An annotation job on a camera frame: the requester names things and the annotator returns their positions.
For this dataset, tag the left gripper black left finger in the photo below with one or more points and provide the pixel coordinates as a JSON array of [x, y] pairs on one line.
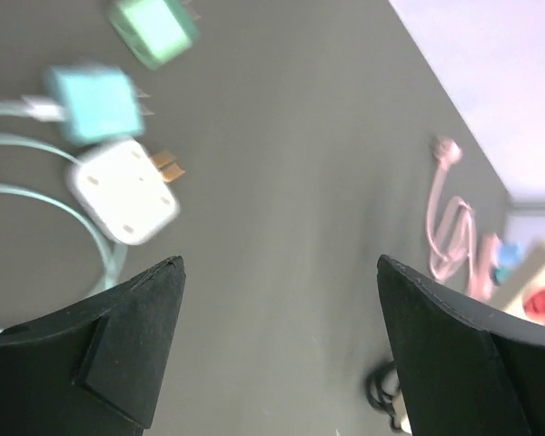
[[95, 367]]

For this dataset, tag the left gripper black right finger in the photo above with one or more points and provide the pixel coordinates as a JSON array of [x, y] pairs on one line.
[[465, 368]]

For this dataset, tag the beige power strip red sockets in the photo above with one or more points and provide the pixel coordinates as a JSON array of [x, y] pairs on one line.
[[523, 293]]

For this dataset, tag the light blue charger plug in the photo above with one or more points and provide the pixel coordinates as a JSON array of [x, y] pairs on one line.
[[509, 255]]

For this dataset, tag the white square charger plug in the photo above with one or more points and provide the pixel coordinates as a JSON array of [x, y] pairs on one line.
[[125, 190]]

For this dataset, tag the teal charger plug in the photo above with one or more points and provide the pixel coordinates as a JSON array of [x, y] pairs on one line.
[[98, 102]]

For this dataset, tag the green charger plug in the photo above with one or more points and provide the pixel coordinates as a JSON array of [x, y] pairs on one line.
[[156, 31]]

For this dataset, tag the pink power strip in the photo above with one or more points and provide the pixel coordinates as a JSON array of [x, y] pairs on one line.
[[482, 264]]

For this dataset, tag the teal dual usb charger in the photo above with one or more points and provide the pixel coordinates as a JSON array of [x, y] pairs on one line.
[[501, 274]]

